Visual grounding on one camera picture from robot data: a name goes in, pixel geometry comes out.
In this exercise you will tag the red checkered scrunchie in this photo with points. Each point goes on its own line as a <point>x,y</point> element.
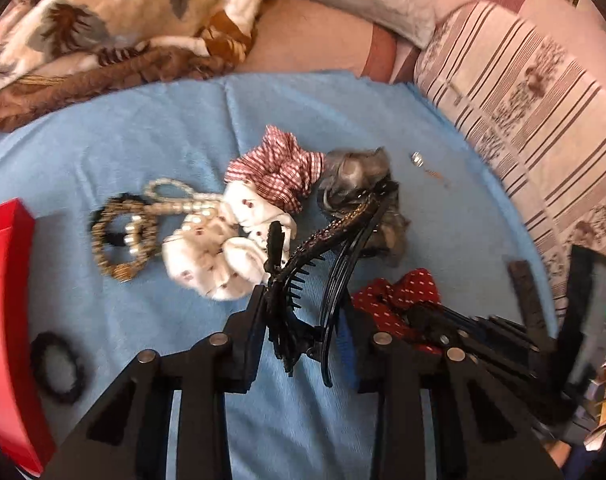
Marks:
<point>280,171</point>

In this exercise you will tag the red polka-dot scrunchie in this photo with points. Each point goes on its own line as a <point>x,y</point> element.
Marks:
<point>387,302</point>

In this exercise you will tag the black claw hair clip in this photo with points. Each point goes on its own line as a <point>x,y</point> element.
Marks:
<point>305,296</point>

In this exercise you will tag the grey satin scrunchie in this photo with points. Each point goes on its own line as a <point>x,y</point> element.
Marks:
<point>346,179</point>

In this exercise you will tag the red shallow tray box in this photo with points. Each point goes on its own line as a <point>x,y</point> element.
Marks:
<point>24,432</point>

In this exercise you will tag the white floral scrunchie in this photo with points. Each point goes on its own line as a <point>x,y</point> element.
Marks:
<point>220,251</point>

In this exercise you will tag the striped floral cushion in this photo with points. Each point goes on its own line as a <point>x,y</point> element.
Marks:
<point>535,116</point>

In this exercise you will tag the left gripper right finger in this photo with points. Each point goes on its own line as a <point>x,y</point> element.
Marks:
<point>460,402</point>

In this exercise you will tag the leaf-patterned quilt blanket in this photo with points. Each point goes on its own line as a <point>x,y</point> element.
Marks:
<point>55,53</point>

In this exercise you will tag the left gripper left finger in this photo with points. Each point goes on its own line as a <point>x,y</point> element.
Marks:
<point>125,435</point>

